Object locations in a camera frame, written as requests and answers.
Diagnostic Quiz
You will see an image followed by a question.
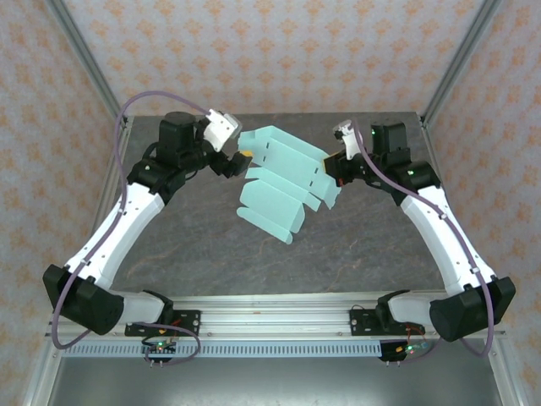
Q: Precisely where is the aluminium frame post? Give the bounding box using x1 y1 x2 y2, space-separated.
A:
44 0 130 128
420 0 504 128

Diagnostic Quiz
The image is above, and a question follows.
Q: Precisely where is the aluminium frame leg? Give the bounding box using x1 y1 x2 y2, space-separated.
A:
485 333 523 406
23 337 64 406

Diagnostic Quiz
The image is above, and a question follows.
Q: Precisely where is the grey metal shelf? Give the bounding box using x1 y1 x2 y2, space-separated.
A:
46 354 504 406

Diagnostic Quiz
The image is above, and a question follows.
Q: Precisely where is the teal paper box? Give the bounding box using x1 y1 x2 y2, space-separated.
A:
235 125 342 245

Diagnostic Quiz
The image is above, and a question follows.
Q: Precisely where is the perforated grey cable duct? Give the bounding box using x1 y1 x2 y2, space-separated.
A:
63 341 384 359

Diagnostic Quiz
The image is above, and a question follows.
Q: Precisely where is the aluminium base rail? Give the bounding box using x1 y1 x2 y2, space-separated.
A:
44 289 508 340

